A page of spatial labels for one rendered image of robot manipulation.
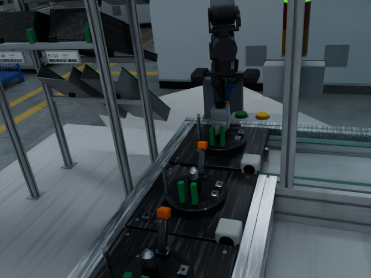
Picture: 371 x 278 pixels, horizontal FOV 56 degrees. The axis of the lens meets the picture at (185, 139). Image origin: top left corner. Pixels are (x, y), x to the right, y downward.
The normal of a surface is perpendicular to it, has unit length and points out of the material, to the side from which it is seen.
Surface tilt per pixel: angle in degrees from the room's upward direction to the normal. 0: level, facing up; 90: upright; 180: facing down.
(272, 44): 90
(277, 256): 0
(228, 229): 0
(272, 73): 90
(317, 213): 90
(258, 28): 90
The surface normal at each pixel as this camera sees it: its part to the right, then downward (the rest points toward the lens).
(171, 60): -0.32, 0.47
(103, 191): -0.09, -0.88
